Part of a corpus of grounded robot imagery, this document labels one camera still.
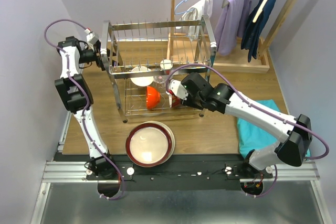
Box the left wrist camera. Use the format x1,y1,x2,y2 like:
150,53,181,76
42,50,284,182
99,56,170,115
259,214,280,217
85,28,100,49

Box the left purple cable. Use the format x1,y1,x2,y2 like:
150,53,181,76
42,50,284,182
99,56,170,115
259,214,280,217
43,18,127,201

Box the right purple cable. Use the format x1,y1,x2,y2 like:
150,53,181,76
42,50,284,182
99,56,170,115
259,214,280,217
166,63,330,198

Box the purple cable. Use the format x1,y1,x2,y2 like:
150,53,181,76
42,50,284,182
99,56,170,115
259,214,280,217
166,63,330,198
43,18,127,201

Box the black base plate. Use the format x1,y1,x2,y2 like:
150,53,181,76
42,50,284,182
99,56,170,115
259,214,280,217
44,153,273,196

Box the orange bowl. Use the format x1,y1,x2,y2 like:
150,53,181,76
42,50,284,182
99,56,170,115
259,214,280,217
146,86,161,110

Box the wooden clothes rack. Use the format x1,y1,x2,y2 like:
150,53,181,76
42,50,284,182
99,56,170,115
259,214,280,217
167,0,297,73

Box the pale green plate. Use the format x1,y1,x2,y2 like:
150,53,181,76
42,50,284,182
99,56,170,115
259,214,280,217
147,121,175,162

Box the navy blue garment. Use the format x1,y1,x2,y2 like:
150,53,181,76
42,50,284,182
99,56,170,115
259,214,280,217
241,0,276,62

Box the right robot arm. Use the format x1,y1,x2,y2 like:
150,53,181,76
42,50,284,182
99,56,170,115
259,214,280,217
171,72,312,178

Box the metal two-tier dish rack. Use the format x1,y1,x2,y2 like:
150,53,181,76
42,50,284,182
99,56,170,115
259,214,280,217
100,15,216,123

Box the white cloth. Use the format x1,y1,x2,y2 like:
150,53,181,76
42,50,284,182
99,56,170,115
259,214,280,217
177,0,213,41

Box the lavender towel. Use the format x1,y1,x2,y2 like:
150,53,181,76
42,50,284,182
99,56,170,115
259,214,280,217
214,0,252,56

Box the clear plastic cup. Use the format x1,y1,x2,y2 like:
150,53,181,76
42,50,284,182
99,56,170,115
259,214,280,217
152,76,167,95

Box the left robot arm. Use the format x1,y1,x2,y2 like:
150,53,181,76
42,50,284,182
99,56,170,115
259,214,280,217
55,36,121,179

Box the red rimmed white plate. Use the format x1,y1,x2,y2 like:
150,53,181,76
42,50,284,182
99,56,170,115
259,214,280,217
125,122,172,167

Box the teal cloth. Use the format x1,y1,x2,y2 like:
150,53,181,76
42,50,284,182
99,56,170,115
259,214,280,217
236,99,312,159

